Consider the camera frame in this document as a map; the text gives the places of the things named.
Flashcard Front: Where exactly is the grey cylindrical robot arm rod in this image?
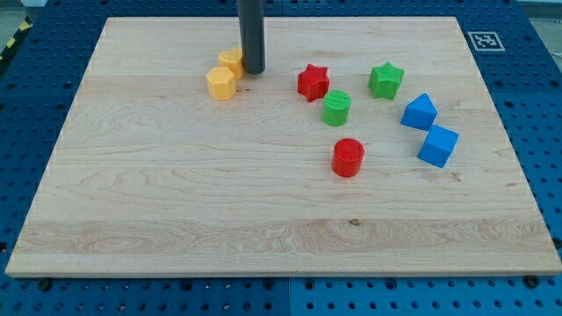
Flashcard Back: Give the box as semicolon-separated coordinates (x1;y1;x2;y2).
237;0;265;75

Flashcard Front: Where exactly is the blue triangle block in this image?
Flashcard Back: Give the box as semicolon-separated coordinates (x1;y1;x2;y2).
400;93;438;131

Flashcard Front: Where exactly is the red cylinder block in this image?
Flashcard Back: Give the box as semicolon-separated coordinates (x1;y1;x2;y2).
331;138;364;177

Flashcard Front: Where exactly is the green cylinder block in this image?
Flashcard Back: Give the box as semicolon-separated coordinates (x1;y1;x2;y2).
321;90;351;126

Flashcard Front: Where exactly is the red star block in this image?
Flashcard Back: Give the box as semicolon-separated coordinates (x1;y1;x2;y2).
297;64;330;102

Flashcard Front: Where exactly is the yellow hexagon block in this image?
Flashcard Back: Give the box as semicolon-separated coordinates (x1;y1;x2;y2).
206;66;237;101

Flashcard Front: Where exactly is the yellow heart block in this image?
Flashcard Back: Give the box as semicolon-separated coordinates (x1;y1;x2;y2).
218;47;245;79

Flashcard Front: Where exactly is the green star block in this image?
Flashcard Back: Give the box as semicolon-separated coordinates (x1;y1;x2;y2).
368;62;405;100

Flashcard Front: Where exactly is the blue cube block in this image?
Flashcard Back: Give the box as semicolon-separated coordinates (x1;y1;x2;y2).
417;125;459;168

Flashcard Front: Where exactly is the white fiducial marker tag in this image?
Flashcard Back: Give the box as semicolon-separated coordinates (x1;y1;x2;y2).
468;31;505;52

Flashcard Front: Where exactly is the black yellow hazard tape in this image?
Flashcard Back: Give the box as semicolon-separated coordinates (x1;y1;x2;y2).
1;16;33;64

